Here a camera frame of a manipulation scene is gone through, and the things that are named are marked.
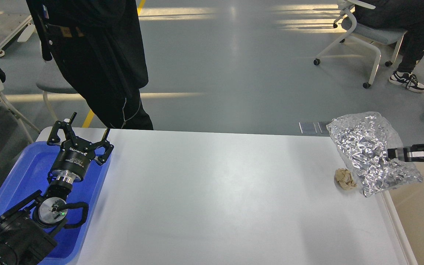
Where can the left metal floor plate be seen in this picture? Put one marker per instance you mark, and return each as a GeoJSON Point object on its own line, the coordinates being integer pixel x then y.
{"type": "Point", "coordinates": [308, 128]}

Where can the white plastic bin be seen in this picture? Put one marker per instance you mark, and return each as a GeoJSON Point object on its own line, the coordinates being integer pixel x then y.
{"type": "Point", "coordinates": [405, 208]}

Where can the silver foil bag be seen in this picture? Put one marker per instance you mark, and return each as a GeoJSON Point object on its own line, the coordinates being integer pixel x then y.
{"type": "Point", "coordinates": [363, 140]}

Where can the standing person in black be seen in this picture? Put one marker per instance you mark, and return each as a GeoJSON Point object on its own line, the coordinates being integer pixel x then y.
{"type": "Point", "coordinates": [97, 46]}

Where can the grey chair behind table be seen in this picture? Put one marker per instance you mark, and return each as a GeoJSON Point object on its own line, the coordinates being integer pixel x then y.
{"type": "Point", "coordinates": [50, 80]}

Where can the white cart with equipment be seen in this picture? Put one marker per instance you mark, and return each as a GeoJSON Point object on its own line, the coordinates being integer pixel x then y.
{"type": "Point", "coordinates": [15, 22]}

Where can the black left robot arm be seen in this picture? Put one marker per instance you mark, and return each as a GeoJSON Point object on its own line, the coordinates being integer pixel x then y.
{"type": "Point", "coordinates": [47, 201]}

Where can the right metal floor plate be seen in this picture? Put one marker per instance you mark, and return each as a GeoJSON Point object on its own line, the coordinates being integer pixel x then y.
{"type": "Point", "coordinates": [323, 127]}

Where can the crumpled beige paper ball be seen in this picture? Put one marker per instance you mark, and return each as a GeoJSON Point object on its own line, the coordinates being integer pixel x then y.
{"type": "Point", "coordinates": [344, 180]}

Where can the white grey office chair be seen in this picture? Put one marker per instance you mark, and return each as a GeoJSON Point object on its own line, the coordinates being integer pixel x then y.
{"type": "Point", "coordinates": [364, 35]}

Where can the blue plastic tray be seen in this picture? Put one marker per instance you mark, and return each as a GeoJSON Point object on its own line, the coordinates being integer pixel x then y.
{"type": "Point", "coordinates": [29, 175]}

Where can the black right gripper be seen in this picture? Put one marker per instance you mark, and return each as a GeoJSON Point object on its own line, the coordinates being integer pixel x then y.
{"type": "Point", "coordinates": [414, 153]}

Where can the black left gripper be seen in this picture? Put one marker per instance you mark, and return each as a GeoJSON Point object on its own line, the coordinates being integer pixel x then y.
{"type": "Point", "coordinates": [71, 162]}

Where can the seated person in black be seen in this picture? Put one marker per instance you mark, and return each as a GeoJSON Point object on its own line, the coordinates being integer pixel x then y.
{"type": "Point", "coordinates": [399, 14]}

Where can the white chair at left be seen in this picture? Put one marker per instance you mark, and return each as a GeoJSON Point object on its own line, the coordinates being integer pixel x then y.
{"type": "Point", "coordinates": [2, 95]}

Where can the metal floor plate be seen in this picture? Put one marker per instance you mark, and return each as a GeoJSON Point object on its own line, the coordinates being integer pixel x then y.
{"type": "Point", "coordinates": [323, 127]}
{"type": "Point", "coordinates": [308, 128]}

